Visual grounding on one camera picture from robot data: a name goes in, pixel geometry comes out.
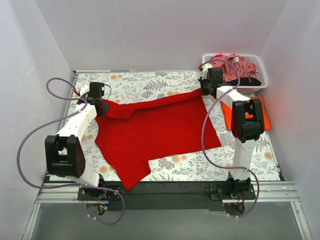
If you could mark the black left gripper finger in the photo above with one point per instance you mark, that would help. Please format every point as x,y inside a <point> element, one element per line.
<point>100,111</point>
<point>107,106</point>

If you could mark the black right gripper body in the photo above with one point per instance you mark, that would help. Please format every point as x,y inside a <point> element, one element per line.
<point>205,88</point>

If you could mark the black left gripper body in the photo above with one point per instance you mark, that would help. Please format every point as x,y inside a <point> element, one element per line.
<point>104,107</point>

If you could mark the red t shirt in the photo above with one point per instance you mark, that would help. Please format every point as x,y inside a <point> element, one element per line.
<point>130,135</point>

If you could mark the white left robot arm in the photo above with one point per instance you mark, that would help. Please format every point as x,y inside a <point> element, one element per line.
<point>64,154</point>

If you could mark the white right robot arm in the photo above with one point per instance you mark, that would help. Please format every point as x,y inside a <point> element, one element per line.
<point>247,124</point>

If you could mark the folded orange t shirt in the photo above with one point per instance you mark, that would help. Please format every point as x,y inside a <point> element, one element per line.
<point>227,111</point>

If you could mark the black garment in basket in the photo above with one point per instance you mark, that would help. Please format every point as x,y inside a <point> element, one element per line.
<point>245,81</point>

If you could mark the pink garments in basket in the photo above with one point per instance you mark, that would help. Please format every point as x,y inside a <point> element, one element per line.
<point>244,67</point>

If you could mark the white plastic laundry basket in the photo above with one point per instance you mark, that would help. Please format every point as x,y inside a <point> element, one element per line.
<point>260,73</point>

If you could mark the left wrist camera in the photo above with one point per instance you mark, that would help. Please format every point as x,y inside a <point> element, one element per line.
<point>82,91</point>

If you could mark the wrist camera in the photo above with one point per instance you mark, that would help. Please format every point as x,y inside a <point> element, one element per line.
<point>82,91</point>
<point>204,70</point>

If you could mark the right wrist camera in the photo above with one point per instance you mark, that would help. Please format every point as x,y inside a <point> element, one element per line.
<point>204,70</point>

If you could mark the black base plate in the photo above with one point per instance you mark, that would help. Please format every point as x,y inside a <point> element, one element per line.
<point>178,195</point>

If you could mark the aluminium frame rail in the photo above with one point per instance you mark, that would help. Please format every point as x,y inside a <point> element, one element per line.
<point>65,214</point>

